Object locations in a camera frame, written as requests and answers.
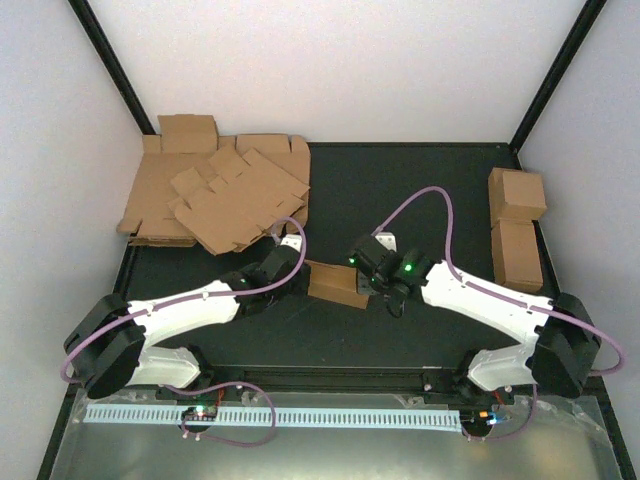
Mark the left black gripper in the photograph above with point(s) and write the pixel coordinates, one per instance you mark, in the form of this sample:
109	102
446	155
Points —
302	288

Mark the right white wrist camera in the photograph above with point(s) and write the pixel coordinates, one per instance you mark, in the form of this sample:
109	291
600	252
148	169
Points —
388	240

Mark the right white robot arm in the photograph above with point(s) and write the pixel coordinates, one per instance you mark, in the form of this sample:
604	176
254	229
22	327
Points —
556	344

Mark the stack of flat cardboard blanks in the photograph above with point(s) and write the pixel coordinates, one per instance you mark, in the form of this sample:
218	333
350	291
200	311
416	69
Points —
186	141

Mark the left black frame post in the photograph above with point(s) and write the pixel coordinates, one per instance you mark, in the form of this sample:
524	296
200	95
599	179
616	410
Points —
102	46

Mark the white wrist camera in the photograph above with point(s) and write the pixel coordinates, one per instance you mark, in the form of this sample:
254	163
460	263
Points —
388	240
293	241

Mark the black frame post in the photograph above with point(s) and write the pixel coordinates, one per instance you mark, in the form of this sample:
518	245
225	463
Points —
102	46
571	45

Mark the cardboard box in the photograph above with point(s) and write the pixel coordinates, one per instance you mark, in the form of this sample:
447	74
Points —
336	284
515	195
516	257

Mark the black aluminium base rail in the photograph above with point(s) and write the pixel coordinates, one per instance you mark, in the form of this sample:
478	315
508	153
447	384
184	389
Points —
440	386

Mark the light blue slotted cable duct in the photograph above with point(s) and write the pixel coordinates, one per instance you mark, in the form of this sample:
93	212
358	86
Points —
240	416

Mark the right black frame post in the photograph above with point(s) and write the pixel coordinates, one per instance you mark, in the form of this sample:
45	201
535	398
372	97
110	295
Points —
571	45

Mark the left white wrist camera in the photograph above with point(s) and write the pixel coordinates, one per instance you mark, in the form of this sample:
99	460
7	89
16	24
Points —
293	241

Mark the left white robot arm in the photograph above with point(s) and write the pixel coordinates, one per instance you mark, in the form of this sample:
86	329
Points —
118	344

